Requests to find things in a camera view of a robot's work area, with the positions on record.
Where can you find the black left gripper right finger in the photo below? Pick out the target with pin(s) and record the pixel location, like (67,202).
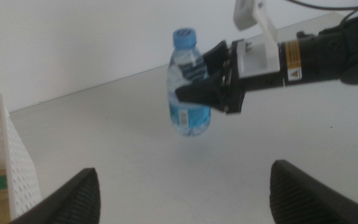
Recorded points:
(300,202)

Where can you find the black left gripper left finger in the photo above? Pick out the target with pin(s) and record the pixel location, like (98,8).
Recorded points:
(70,205)

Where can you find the clear water bottle blue cap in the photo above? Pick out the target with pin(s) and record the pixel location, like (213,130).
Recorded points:
(191,119)

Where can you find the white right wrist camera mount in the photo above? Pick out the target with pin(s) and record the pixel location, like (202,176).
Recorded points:
(259,59)

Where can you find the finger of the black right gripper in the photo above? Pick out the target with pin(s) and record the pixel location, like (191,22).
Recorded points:
(217,57)
(204,91)

